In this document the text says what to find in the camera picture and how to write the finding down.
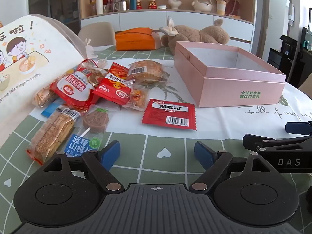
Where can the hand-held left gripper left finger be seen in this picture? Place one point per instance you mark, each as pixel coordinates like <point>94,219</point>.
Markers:
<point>111,154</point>

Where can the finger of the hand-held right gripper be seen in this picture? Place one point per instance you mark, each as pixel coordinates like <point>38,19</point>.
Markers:
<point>296,128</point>
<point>256,140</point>

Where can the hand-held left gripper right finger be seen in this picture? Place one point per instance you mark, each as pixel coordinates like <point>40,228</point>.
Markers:
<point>203,154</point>

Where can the pink cardboard box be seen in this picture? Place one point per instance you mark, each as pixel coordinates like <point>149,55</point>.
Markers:
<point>231,90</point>

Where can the red packet with orange print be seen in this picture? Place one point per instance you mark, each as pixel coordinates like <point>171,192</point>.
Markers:
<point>109,85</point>

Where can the blue label snack packet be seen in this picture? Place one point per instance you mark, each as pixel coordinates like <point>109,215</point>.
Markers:
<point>78,145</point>

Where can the brown lollipop in wrapper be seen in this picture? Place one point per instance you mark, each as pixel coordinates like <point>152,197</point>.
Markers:
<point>95,120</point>

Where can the red packet with barcode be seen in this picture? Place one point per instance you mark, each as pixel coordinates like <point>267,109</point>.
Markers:
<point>168,114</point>

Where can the small orange snack packet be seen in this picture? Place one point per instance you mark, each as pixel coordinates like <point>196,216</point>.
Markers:
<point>137,97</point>

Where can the large wafer packet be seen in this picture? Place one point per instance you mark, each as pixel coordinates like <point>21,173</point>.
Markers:
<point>48,134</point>

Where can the black appliance stand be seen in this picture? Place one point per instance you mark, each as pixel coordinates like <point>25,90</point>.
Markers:
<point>292,61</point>

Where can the small blue packet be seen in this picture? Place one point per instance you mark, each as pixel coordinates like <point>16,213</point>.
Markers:
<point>50,109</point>

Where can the red and white snack packet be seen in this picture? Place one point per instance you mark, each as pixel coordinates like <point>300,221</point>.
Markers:
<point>70,89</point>

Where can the round cookie packet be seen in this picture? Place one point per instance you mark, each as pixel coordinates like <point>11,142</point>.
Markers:
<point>93,74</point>

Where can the small wafer packet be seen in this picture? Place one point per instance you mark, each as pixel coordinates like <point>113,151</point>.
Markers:
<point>43,96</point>

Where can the bread in clear wrapper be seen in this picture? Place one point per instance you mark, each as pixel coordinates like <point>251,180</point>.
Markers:
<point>146,72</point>

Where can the brown teddy bear plush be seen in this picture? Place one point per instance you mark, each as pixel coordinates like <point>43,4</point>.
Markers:
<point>212,35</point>

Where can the orange tissue pouch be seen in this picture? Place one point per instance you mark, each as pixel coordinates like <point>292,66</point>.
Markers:
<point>134,40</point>

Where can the beige chair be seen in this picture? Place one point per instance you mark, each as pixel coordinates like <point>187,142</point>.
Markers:
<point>97,33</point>

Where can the white cartoon printed bag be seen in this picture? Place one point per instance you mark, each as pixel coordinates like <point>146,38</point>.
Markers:
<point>29,61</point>

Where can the dark red plush toy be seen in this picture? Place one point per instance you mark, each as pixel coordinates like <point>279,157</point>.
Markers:
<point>232,4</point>

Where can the yellow white cup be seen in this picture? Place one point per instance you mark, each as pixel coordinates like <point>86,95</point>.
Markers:
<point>221,7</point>

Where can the white sideboard with wooden shelf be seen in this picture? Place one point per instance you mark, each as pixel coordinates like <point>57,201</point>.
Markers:
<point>146,19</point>

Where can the white ceramic pot yellow ears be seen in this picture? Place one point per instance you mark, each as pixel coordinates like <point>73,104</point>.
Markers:
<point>201,3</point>

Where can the steel kettle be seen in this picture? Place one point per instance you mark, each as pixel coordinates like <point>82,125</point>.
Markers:
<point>120,5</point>

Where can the white thermos bottle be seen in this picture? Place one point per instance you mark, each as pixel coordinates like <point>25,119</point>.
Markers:
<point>99,4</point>

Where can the red gold figurine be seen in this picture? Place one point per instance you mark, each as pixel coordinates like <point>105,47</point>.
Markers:
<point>139,4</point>
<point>152,3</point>

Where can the white vase with dried flowers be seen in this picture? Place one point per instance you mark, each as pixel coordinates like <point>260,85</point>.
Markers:
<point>174,3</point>

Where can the teal thermos bottle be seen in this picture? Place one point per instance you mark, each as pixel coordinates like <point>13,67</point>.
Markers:
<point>133,0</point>

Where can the glass door cabinet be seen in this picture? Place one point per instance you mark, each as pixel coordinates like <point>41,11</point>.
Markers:
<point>61,4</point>

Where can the white wall device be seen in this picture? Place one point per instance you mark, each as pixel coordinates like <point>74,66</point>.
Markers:
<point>291,14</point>

